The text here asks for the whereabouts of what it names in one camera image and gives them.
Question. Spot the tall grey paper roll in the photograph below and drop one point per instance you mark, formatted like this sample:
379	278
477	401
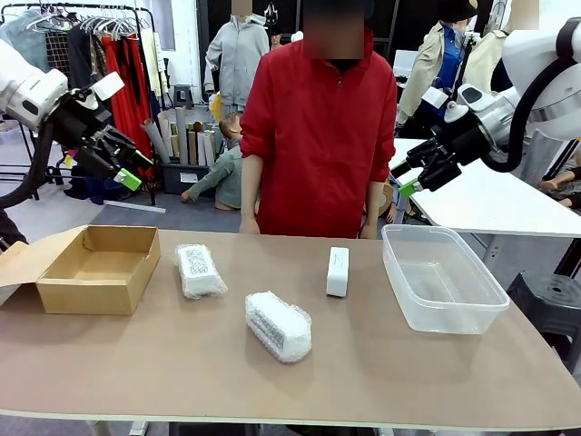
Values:
181	136

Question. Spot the small white box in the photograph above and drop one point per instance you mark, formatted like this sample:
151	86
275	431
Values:
337	277

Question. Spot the white paper roll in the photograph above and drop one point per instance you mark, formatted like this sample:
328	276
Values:
209	147

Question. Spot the cream hanging garment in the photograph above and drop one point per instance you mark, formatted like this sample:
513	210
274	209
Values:
150	63

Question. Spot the bulky bubble wrapped clock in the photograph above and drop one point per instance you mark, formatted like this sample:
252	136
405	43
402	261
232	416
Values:
277	327

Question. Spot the grey plastic stool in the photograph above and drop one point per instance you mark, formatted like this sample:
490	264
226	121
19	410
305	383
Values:
184	96

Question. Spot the yellow item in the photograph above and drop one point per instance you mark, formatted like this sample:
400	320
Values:
216	109

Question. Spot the person's left hand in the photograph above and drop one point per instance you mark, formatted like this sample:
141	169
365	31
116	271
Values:
370	230

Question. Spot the red hanging dress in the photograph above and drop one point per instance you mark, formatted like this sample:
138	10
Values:
125	104

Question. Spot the black plastic stool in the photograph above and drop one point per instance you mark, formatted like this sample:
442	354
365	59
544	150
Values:
554	300

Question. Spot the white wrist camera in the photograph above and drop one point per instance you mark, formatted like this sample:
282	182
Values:
109	85
434	96

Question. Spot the black hanging garment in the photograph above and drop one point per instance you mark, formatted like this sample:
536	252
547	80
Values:
81	59

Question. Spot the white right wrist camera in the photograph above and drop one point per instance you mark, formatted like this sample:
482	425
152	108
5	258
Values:
434	96

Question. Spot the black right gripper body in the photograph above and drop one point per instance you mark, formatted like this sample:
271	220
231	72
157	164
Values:
467	136

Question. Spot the person in red jacket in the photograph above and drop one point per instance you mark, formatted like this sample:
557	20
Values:
318	136

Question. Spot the grey-blue hanging garment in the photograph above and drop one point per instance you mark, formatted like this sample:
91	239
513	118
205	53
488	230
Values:
27	41

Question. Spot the lying bare mannequin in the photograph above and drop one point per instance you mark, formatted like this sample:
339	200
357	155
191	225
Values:
563	181

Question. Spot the mannequin in grey hoodie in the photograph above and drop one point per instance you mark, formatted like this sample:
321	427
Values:
238	50

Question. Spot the person's right hand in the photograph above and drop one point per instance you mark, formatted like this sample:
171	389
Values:
249	226

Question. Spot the clock with print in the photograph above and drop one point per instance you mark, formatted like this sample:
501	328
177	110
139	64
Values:
197	270

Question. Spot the dark storage bin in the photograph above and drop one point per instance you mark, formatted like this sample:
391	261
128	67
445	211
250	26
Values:
174	179

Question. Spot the white floor strip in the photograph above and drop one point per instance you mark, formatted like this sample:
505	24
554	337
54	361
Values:
136	207

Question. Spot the person's left forearm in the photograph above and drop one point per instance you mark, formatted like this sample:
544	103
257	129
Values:
376	204

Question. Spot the seated mannequin in green shirt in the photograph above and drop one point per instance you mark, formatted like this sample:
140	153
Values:
227	172

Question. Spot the clear plastic container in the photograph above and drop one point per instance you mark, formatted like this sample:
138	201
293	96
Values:
454	320

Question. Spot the open brown cardboard box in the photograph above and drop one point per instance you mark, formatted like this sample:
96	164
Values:
91	295

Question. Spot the person's right forearm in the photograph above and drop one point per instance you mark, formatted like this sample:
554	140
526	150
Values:
249	191

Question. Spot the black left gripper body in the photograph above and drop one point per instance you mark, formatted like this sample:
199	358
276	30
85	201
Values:
79	120

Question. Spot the brown cardboard spool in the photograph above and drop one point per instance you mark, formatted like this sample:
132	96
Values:
389	200

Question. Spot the white table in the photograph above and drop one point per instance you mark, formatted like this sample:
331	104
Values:
490	204

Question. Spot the leaning grey paper roll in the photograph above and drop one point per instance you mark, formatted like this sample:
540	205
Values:
156	143

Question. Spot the black clothes rack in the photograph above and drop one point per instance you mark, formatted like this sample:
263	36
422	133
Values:
152	195

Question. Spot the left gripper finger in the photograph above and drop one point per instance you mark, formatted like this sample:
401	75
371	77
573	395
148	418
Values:
109	165
125	143

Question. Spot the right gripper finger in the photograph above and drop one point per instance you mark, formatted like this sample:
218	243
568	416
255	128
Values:
442	175
422	154

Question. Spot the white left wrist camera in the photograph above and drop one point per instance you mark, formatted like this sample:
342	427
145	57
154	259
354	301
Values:
109	85

